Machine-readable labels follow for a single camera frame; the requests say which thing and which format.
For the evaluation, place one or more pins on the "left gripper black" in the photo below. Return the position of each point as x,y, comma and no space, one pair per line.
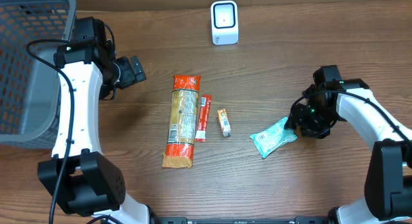
129,73

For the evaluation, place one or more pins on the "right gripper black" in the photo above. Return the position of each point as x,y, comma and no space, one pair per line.
298,119

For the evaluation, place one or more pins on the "teal wet wipes pack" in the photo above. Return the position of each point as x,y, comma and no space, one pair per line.
273,138

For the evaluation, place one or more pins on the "long orange pasta packet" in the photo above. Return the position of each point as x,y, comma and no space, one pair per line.
182,124

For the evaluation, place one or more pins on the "red snack stick packet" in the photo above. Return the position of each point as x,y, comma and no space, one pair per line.
203,118

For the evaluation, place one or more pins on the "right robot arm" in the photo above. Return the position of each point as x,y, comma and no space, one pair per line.
387,191

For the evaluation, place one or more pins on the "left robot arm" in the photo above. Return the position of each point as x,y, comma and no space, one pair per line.
80,179

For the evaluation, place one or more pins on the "white barcode scanner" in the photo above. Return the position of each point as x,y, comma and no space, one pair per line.
224,22

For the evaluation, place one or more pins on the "grey plastic mesh basket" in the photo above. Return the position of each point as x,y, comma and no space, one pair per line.
30,90

